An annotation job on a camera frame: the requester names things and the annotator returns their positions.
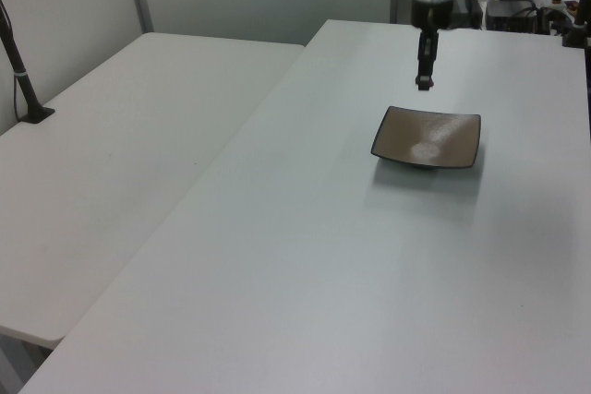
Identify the black electronics box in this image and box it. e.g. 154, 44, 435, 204
484, 0, 540, 33

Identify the black camera stand pole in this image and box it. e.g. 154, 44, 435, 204
0, 0, 56, 125
561, 0, 591, 49

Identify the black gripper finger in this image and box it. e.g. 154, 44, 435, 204
416, 31, 429, 90
428, 32, 440, 82

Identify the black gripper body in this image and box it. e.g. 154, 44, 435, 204
411, 0, 453, 35

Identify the square brown ceramic plate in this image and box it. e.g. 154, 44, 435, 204
369, 105, 483, 170

